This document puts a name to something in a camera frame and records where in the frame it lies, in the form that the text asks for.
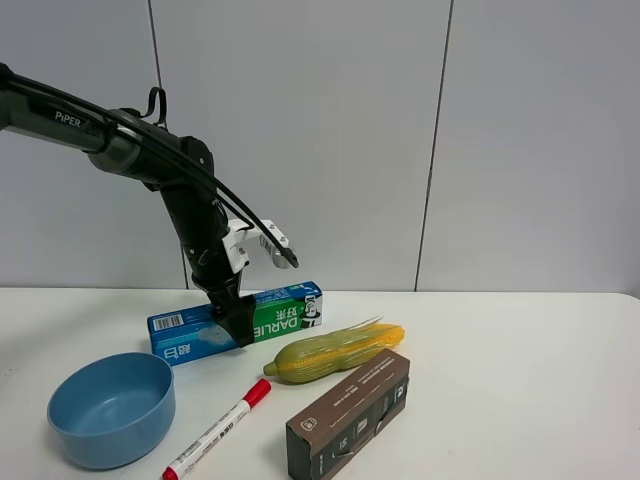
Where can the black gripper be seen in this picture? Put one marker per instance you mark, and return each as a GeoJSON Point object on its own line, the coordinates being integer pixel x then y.
{"type": "Point", "coordinates": [211, 272]}

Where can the blue green toothpaste box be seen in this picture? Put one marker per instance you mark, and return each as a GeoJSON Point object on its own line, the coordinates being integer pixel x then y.
{"type": "Point", "coordinates": [191, 334]}

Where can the red white marker pen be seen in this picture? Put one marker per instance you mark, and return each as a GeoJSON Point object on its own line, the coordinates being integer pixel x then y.
{"type": "Point", "coordinates": [187, 460]}

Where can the blue plastic bowl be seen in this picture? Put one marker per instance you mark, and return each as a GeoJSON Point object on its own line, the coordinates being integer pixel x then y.
{"type": "Point", "coordinates": [114, 411]}

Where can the yellow green toy corn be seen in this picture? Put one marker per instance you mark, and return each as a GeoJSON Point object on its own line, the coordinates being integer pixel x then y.
{"type": "Point", "coordinates": [313, 358]}

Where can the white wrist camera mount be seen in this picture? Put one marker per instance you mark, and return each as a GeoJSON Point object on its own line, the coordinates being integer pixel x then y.
{"type": "Point", "coordinates": [242, 239]}

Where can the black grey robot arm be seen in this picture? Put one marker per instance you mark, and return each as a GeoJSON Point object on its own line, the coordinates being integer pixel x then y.
{"type": "Point", "coordinates": [179, 168]}

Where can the brown dark green box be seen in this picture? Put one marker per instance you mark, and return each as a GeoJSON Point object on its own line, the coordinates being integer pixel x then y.
{"type": "Point", "coordinates": [326, 435]}

